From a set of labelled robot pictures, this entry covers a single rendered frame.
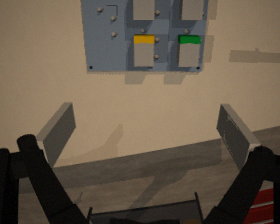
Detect small grey block with red end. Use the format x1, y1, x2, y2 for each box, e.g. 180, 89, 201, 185
133, 0, 155, 20

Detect tan block with yellow end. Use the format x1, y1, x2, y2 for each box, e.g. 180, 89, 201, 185
134, 34, 154, 67

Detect tan block with blue end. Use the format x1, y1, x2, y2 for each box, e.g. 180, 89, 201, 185
179, 0, 204, 21

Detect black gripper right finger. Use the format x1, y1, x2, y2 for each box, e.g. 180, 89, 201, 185
202, 104, 280, 224

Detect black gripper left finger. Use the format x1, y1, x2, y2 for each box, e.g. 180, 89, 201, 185
0, 102, 89, 224

